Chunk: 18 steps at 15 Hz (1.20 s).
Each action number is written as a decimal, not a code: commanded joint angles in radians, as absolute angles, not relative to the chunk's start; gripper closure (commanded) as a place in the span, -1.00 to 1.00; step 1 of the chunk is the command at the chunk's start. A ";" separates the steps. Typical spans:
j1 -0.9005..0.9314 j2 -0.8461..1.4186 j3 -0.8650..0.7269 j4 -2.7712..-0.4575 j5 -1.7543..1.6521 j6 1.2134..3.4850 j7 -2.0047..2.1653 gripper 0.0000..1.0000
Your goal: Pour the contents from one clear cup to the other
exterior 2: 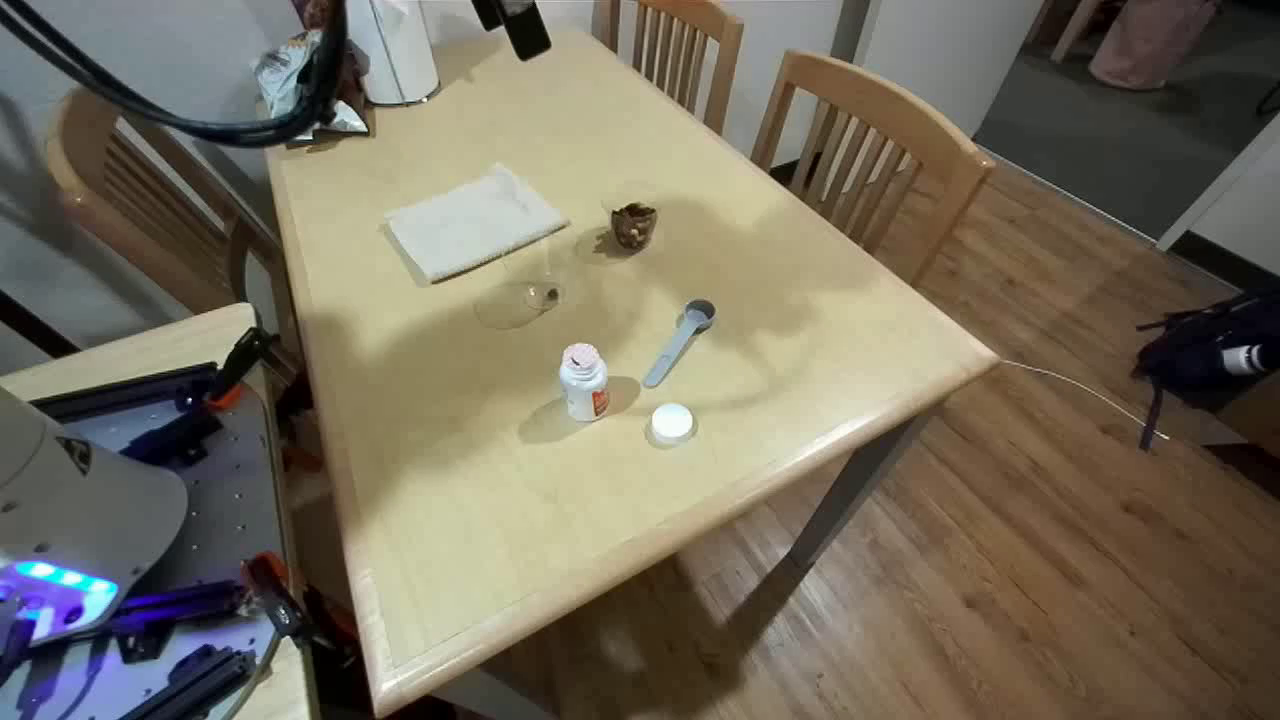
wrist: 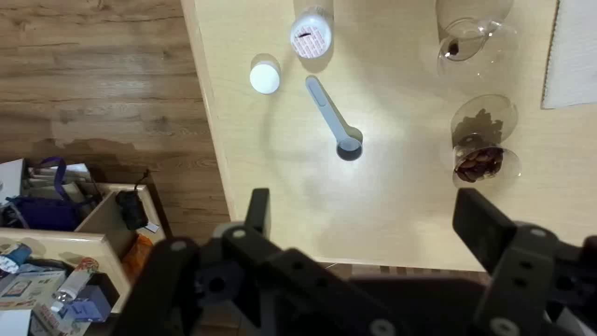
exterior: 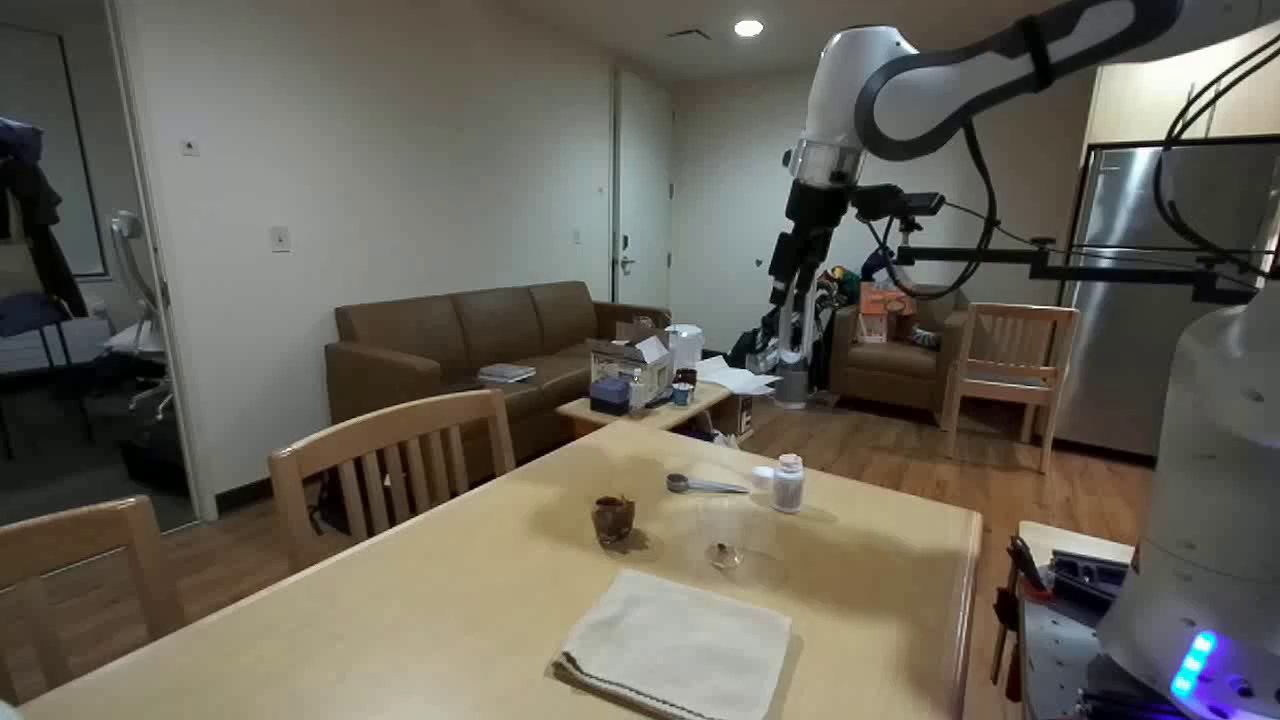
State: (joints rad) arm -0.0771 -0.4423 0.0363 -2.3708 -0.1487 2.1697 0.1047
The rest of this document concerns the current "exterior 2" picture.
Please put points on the wooden chair left side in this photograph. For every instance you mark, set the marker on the wooden chair left side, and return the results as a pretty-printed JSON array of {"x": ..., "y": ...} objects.
[{"x": 145, "y": 196}]

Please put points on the grey measuring scoop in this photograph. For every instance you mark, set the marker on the grey measuring scoop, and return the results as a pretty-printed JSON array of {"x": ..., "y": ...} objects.
[{"x": 691, "y": 327}]

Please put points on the silver snack bag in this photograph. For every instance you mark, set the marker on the silver snack bag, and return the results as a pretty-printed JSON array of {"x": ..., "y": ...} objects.
[{"x": 314, "y": 95}]

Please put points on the folded white cloth napkin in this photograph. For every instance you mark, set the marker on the folded white cloth napkin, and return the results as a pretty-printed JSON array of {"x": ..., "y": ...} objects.
[{"x": 474, "y": 222}]

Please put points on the black bag on floor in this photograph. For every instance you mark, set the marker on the black bag on floor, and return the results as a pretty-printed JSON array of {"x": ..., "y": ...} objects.
[{"x": 1208, "y": 349}]

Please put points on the clear cup with trail mix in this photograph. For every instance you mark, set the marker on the clear cup with trail mix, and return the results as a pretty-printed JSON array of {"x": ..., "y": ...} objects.
[{"x": 628, "y": 229}]

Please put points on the white paper towel roll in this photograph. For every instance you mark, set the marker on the white paper towel roll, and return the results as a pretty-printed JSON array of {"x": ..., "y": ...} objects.
[{"x": 396, "y": 50}]

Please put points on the white bottle cap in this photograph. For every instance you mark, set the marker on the white bottle cap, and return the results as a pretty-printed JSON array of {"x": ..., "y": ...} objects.
[{"x": 671, "y": 422}]

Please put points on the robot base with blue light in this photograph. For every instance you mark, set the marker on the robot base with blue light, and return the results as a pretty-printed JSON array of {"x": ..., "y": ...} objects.
[{"x": 81, "y": 526}]

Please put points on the wooden chair near right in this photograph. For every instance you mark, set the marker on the wooden chair near right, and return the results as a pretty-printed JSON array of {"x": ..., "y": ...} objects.
[{"x": 879, "y": 160}]

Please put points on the white pill bottle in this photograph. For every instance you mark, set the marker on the white pill bottle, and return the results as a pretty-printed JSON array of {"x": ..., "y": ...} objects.
[{"x": 586, "y": 380}]

